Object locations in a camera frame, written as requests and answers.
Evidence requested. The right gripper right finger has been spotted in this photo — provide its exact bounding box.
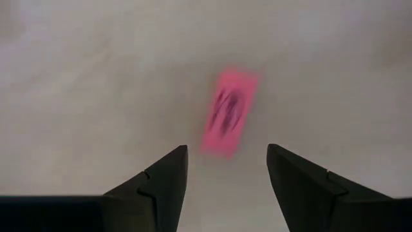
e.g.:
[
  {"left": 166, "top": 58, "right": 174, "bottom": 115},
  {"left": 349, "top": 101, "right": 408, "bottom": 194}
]
[{"left": 266, "top": 143, "right": 412, "bottom": 232}]

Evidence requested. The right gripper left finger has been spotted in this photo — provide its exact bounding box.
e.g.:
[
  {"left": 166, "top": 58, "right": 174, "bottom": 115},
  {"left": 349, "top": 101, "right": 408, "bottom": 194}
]
[{"left": 102, "top": 144, "right": 189, "bottom": 232}]

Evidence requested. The pink eraser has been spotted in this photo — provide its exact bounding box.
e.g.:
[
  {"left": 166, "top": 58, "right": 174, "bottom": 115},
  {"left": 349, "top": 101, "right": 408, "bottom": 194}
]
[{"left": 199, "top": 66, "right": 261, "bottom": 160}]

